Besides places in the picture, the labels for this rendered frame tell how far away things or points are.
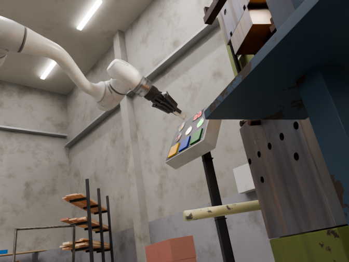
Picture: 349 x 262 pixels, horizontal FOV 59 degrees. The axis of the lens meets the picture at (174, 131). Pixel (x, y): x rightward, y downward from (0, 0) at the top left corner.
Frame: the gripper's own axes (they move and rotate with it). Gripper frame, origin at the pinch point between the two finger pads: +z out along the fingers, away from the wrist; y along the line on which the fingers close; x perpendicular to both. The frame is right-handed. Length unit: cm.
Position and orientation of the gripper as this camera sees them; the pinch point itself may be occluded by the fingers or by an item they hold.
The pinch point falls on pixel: (179, 113)
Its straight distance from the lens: 155.8
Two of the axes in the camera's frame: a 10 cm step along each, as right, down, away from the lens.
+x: 2.6, -7.4, 6.2
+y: 5.7, -4.0, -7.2
